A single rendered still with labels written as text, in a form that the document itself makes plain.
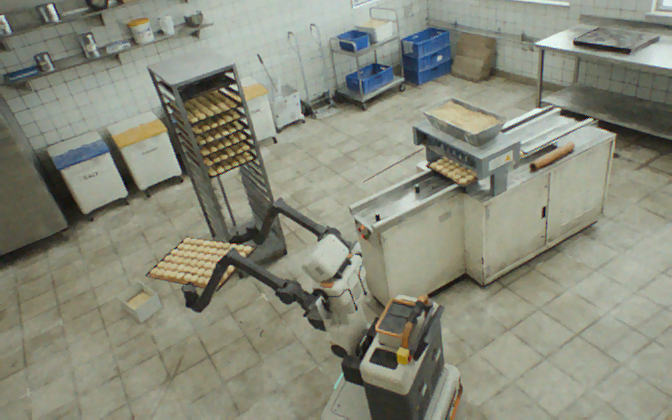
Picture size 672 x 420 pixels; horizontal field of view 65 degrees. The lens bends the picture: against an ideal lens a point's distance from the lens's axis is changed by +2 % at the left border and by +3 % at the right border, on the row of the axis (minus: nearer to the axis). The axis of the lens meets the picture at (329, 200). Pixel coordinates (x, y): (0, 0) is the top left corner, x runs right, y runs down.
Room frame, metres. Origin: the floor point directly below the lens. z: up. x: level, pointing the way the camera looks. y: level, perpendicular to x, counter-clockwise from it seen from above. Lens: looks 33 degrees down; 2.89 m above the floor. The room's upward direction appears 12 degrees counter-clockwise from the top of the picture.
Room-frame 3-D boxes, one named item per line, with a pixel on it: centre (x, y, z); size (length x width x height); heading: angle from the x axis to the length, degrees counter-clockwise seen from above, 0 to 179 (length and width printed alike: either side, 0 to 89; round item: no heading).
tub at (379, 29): (6.98, -1.06, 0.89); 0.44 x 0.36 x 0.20; 34
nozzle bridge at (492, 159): (3.14, -1.00, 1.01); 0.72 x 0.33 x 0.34; 23
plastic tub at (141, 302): (3.39, 1.74, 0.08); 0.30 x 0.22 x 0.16; 42
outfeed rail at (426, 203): (3.05, -1.16, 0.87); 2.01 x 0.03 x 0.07; 113
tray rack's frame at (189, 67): (3.84, 0.81, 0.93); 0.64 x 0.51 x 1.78; 26
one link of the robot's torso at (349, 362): (1.94, 0.05, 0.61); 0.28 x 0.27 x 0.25; 146
